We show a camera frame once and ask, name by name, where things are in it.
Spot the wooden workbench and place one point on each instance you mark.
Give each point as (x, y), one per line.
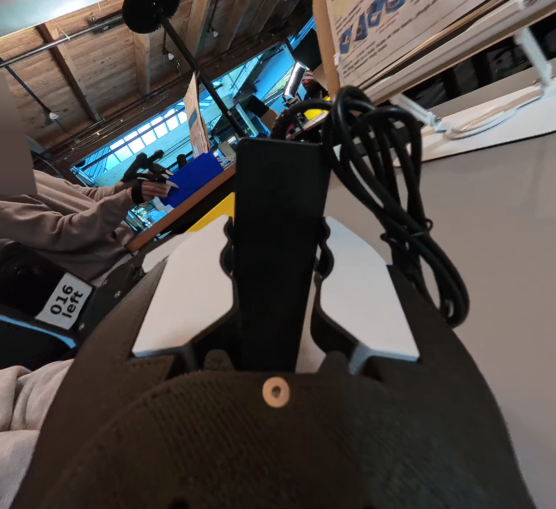
(143, 242)

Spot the printed instruction sheet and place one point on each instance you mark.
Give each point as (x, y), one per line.
(412, 5)

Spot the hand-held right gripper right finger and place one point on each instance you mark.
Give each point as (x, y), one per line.
(365, 300)

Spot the person's left forearm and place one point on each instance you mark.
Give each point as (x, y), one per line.
(30, 391)

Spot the blue plastic bin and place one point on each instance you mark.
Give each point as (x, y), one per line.
(195, 179)

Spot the stacked yellow plastic bins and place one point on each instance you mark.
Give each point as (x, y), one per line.
(217, 211)

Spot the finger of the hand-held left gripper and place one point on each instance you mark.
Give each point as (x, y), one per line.
(163, 252)

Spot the cardboard sheet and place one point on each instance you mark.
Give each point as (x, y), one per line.
(197, 127)

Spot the black pole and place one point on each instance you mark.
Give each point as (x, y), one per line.
(150, 3)

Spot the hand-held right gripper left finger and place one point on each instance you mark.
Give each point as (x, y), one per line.
(186, 300)

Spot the LED light panel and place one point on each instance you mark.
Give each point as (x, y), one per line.
(295, 79)

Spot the instruction sheet on white stand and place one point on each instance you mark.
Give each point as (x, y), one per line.
(478, 127)

